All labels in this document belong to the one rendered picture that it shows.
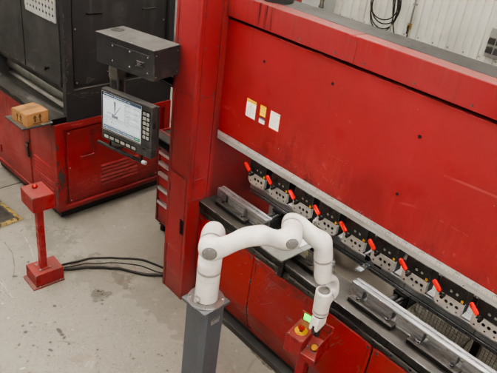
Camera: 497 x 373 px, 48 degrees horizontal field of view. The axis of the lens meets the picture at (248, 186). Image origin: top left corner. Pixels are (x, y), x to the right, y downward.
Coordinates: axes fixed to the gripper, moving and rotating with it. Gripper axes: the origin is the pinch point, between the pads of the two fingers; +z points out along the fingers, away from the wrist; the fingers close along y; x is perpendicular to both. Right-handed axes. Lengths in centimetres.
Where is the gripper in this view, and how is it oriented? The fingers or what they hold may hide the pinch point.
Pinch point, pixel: (316, 333)
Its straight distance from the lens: 311.9
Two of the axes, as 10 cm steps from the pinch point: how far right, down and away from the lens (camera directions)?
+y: -6.4, 4.0, -6.6
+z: -0.5, 8.3, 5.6
